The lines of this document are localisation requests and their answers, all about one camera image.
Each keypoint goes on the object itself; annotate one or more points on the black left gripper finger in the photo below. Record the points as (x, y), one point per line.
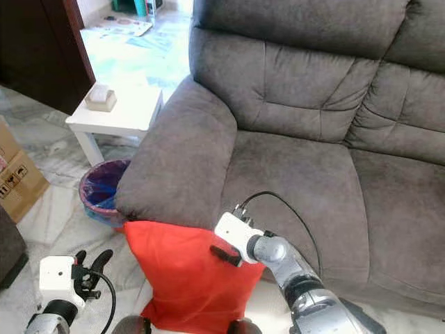
(81, 257)
(102, 259)

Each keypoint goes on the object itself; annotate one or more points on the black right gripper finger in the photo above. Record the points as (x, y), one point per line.
(219, 252)

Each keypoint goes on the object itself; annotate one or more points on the red pillow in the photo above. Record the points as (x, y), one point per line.
(181, 278)

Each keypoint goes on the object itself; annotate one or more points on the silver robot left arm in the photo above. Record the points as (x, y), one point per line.
(50, 321)

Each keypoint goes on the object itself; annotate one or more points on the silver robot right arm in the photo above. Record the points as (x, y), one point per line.
(306, 292)

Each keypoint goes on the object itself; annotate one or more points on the grey fabric sofa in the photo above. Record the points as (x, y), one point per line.
(292, 118)

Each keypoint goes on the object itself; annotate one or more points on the patterned floor mat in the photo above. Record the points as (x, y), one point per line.
(122, 26)

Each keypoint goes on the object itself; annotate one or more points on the red waste bin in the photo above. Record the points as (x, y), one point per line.
(94, 212)

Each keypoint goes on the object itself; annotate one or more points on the robot right leg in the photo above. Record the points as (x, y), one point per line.
(243, 327)

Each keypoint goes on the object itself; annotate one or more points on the dark grey armchair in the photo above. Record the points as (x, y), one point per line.
(10, 250)

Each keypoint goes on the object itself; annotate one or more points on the blue plastic bin liner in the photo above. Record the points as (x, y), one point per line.
(104, 184)

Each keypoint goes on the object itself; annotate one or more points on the brown cardboard box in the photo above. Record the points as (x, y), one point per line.
(21, 181)

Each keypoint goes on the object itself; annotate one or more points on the white side table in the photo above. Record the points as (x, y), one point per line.
(132, 115)

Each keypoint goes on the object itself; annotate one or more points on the beige tissue box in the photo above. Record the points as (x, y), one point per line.
(101, 99)

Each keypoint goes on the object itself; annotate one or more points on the dark wooden door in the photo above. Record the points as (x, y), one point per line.
(42, 45)

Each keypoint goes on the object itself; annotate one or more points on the green plastic stool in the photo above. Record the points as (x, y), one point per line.
(135, 6)

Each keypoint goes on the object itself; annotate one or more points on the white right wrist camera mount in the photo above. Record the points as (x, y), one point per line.
(233, 231)

